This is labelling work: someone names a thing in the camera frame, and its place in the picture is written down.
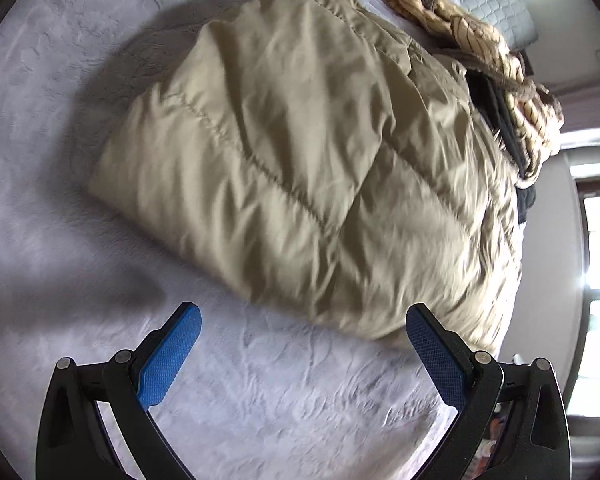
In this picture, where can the black garment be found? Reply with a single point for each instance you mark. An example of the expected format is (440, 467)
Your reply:
(500, 120)

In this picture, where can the grey quilted headboard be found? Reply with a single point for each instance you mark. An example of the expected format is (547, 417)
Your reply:
(500, 5)

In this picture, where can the lavender bed blanket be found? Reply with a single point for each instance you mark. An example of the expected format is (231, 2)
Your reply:
(80, 160)

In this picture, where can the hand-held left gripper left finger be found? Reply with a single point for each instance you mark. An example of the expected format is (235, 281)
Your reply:
(172, 352)

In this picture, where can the beige puffer jacket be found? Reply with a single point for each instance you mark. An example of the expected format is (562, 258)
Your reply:
(300, 160)

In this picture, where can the cream striped garment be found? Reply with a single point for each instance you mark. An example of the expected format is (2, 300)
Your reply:
(485, 45)

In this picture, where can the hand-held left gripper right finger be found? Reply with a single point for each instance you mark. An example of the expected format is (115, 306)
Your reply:
(435, 350)

